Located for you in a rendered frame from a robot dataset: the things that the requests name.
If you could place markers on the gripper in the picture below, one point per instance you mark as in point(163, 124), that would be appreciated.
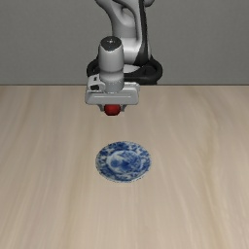
point(112, 96)

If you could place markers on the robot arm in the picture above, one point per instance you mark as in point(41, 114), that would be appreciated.
point(129, 29)

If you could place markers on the blue and white plate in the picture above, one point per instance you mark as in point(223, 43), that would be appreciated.
point(123, 161)

